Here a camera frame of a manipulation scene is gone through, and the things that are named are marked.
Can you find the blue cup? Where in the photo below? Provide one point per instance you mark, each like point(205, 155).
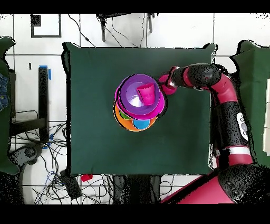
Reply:
point(141, 124)

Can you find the black square frame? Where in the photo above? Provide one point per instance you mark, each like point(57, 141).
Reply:
point(35, 20)

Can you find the small red object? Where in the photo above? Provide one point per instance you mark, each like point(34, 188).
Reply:
point(86, 178)

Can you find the blue tape strip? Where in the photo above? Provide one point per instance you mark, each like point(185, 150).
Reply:
point(49, 75)

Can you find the black power strip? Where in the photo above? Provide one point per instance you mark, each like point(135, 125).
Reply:
point(71, 188)

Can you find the black table frame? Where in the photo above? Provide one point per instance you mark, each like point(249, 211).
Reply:
point(43, 95)

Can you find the purple bowl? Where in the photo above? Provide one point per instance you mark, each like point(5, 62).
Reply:
point(128, 90)

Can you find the orange bowl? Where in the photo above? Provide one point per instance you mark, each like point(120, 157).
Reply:
point(124, 124)

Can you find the black chair base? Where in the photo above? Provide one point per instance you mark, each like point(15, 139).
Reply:
point(29, 152)

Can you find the red cup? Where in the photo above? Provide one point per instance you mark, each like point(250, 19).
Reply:
point(147, 95)

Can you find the small black tape strip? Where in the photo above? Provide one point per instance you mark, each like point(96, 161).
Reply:
point(30, 66)

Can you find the dark green tablecloth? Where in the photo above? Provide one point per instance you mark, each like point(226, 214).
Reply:
point(95, 148)

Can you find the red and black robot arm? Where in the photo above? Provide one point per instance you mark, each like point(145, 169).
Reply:
point(225, 90)

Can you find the red bowl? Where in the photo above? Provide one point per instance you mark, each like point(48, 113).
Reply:
point(166, 89)

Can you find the green cloth covered table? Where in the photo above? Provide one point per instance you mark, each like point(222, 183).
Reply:
point(4, 137)
point(255, 84)

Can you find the person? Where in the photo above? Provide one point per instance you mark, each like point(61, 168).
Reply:
point(3, 90)

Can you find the green cup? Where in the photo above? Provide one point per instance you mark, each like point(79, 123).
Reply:
point(125, 115)

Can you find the pink bowl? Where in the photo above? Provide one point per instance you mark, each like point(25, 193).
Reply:
point(143, 116)

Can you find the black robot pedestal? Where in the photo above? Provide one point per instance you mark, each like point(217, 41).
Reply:
point(137, 190)

